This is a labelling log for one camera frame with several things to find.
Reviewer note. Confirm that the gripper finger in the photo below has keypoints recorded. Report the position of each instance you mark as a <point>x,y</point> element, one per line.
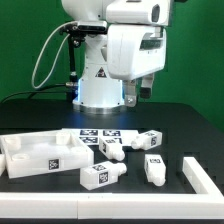
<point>130,95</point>
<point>146,86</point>

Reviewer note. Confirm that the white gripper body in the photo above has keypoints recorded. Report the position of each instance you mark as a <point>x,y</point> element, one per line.
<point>134,51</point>

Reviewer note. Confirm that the white square tabletop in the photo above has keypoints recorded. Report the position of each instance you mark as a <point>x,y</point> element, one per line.
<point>36,153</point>

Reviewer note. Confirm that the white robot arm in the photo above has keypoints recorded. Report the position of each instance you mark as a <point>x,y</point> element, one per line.
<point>96,92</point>

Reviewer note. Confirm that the white sheet with markers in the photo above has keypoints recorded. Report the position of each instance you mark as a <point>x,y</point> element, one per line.
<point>92,136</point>

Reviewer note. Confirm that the white L-shaped fence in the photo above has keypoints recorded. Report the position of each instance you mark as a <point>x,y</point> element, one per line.
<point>207,202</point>

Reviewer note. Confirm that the black camera on stand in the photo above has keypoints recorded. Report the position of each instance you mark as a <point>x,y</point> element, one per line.
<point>77,32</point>

